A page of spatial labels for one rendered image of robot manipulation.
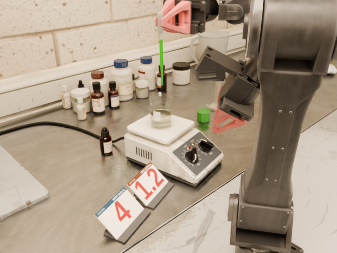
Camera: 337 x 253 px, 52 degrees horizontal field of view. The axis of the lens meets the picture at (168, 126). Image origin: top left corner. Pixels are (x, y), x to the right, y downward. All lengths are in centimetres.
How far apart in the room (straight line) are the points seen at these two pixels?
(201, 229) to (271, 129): 30
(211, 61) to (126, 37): 72
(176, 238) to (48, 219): 24
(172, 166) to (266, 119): 39
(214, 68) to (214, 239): 31
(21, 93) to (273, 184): 84
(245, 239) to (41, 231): 36
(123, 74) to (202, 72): 51
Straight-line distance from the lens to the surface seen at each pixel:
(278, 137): 41
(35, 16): 114
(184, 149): 76
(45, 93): 115
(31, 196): 76
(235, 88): 66
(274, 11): 35
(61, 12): 118
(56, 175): 82
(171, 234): 64
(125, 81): 115
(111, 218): 64
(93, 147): 91
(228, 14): 83
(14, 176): 83
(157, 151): 76
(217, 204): 71
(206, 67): 65
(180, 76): 129
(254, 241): 52
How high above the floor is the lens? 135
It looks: 27 degrees down
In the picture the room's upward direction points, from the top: straight up
